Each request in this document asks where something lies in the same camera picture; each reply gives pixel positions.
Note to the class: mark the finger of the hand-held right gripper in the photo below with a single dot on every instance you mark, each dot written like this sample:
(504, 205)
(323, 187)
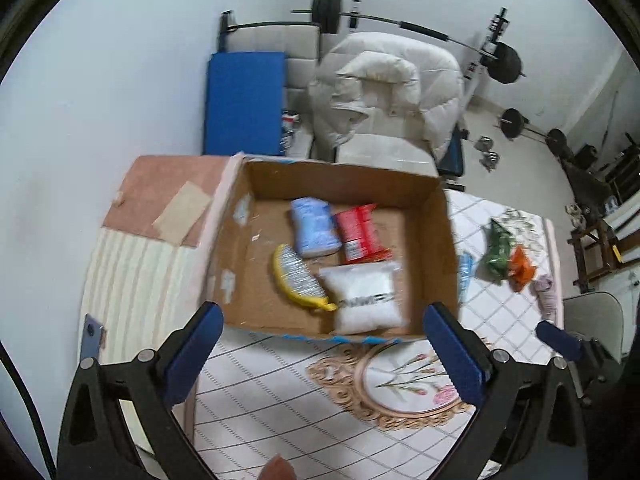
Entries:
(557, 339)

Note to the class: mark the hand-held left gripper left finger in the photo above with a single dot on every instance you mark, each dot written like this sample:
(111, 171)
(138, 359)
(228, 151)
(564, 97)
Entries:
(195, 355)

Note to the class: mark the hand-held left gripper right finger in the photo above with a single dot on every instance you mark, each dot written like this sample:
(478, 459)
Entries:
(452, 355)

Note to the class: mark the orange snack packet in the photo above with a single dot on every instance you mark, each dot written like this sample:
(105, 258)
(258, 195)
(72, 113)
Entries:
(521, 267)

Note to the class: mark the pale blue packet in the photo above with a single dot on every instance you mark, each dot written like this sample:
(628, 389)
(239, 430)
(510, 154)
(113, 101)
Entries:
(465, 275)

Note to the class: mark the green snack packet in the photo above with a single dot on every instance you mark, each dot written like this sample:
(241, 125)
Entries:
(496, 252)

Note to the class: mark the brown cardboard box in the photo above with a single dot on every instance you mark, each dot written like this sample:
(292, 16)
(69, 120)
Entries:
(260, 240)

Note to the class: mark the white soft packet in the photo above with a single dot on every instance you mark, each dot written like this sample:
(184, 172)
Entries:
(362, 295)

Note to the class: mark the light blue soft packet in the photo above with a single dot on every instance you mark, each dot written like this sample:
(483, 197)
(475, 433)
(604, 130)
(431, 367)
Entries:
(314, 227)

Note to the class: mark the person's left hand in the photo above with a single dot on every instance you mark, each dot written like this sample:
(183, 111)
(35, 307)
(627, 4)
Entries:
(277, 469)

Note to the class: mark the grey chair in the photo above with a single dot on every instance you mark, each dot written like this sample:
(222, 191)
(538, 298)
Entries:
(595, 322)

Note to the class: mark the pink packet on table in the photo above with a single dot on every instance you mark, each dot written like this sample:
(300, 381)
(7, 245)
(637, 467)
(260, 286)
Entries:
(547, 297)

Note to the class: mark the striped bed sheet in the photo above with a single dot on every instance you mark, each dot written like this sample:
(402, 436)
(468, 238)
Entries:
(135, 280)

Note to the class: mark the dark wooden rack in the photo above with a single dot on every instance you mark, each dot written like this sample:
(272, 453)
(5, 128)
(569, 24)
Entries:
(597, 250)

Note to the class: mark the silver patterned packet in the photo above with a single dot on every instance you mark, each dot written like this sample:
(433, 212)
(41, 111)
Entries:
(525, 225)

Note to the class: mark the yellow and silver packet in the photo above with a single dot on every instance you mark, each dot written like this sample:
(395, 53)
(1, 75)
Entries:
(295, 275)

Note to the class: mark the red snack packet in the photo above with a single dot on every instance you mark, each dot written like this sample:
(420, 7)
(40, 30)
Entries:
(361, 232)

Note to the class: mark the pink blanket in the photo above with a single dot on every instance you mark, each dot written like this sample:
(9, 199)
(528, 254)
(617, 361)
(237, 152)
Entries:
(145, 195)

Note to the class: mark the blue bench pad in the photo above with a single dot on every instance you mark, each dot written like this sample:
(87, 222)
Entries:
(452, 157)

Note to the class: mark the chrome dumbbells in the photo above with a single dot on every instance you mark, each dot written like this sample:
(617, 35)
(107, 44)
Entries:
(487, 152)

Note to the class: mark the short barbell with plates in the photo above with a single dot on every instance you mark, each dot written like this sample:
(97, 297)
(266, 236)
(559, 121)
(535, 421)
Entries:
(515, 122)

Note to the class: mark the small blue white carton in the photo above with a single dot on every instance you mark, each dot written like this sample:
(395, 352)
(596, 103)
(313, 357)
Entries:
(290, 130)

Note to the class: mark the blue exercise mat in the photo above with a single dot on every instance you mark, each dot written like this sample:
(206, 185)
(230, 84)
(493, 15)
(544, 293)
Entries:
(242, 102)

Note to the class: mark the white duvet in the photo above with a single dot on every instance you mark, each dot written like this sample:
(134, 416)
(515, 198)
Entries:
(390, 90)

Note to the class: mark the white padded bench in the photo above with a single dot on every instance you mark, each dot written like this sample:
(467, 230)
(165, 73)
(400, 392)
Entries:
(280, 42)

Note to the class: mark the long barbell with plates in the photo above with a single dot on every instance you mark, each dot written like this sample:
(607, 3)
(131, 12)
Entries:
(400, 24)

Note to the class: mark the grey metal bracket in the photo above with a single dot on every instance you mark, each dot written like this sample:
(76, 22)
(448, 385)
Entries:
(92, 336)

